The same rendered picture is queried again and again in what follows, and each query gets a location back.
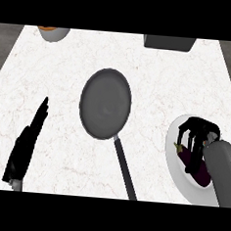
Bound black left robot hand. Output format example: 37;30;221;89
1;93;50;186

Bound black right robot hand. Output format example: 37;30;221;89
174;115;223;177

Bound white plate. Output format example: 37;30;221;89
160;112;227;208

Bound purple eggplant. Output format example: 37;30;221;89
170;142;215;189

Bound grey frying pan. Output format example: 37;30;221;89
71;65;149;202

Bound dark grey appliance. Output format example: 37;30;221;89
141;33;197;54

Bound grey pot with orange contents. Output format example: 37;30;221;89
35;24;71;45

